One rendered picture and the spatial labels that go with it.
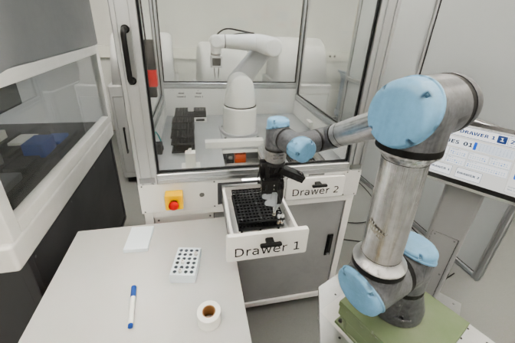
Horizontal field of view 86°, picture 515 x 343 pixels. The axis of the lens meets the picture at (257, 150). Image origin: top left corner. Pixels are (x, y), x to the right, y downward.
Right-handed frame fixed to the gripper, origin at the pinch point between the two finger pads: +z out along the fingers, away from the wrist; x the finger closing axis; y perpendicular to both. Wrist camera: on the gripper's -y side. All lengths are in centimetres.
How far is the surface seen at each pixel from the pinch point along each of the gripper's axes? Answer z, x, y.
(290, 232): 1.8, 12.5, -1.5
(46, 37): -54, -53, 86
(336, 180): 3.2, -19.5, -35.5
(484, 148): -17, -5, -96
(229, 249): 6.4, 12.6, 19.4
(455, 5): -80, -103, -154
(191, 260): 14.1, 7.8, 32.4
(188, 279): 15.8, 13.9, 33.2
